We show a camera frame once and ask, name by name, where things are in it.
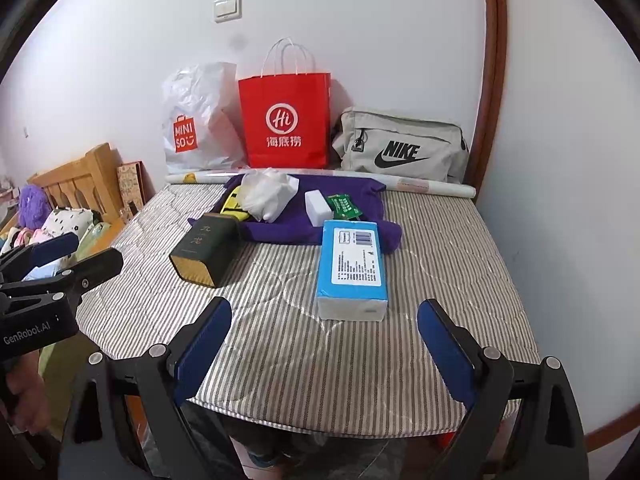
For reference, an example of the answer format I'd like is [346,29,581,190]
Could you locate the person's left hand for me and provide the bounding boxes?
[4,349,51,430]

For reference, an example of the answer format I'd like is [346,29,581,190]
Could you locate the grey waist bag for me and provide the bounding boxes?
[331,107,471,184]

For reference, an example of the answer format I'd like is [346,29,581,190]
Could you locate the white dotted cloth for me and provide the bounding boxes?
[42,207,96,239]

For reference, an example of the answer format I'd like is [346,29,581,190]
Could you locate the light green sheet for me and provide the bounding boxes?
[37,221,126,377]

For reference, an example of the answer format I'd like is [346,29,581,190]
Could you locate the brown patterned book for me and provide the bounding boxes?
[116,161,156,212]

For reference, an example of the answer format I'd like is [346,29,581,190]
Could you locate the wooden door frame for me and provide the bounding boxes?
[462,0,509,206]

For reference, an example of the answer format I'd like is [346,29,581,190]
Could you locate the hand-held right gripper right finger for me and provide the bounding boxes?
[416,298,591,480]

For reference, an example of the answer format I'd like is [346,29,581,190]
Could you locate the purple sweater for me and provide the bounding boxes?
[187,172,404,251]

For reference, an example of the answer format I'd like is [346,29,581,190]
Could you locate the white plastic shopping bag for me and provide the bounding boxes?
[161,62,249,175]

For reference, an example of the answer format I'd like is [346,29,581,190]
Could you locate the wooden headboard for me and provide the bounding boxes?
[27,142,126,226]

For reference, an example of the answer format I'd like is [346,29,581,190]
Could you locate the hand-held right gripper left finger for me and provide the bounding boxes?
[61,296,234,480]

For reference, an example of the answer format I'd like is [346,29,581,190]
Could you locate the white light switch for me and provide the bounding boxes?
[213,0,243,24]

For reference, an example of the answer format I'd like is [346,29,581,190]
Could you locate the blue cardboard box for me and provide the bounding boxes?
[315,219,390,322]

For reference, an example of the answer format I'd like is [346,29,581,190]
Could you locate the white gloves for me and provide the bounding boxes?
[240,167,301,223]

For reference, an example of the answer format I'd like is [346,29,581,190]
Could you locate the green packet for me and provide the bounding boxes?
[325,194,362,221]

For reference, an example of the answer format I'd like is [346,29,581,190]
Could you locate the purple plush toy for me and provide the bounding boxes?
[17,185,54,229]

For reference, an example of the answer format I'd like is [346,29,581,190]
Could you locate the dark green box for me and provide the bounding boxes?
[168,212,240,289]

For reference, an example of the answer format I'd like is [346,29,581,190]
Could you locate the red paper bag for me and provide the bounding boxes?
[237,37,332,170]

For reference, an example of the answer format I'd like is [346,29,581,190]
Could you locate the white foam block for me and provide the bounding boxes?
[305,189,335,229]

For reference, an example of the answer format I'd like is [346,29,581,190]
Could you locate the rolled paper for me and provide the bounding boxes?
[164,169,475,200]

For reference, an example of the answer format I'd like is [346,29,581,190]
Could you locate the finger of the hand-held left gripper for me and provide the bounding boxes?
[50,247,125,306]
[0,232,81,284]

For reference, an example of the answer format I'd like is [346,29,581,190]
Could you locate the yellow drawstring pouch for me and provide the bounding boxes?
[220,186,251,222]

